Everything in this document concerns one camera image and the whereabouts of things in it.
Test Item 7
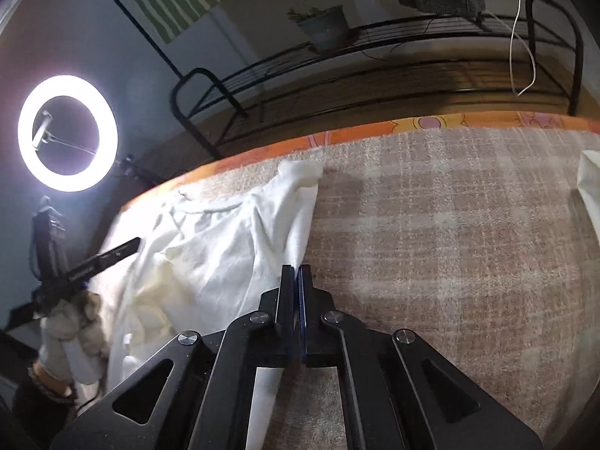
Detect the beige plaid blanket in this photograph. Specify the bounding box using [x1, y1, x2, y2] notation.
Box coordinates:
[114, 127, 599, 449]

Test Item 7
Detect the black metal bed frame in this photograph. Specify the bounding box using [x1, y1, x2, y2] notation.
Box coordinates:
[170, 0, 584, 159]

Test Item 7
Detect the white t-shirt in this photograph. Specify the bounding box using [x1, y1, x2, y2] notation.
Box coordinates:
[88, 158, 326, 450]

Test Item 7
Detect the ring light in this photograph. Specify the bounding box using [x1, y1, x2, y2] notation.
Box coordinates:
[17, 75, 119, 193]

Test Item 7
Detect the left hand in white glove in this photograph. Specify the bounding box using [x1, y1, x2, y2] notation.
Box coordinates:
[39, 291, 108, 385]

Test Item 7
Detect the cream folded garment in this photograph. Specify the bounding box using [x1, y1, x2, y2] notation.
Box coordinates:
[577, 150, 600, 242]

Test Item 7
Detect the white hanging cable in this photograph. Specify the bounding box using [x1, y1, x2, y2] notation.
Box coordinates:
[507, 0, 538, 98]

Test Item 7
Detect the orange patterned bed sheet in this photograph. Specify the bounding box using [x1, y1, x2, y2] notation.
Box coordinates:
[121, 110, 599, 212]

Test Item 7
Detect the potted plant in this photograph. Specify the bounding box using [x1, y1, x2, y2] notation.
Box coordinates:
[287, 5, 351, 53]

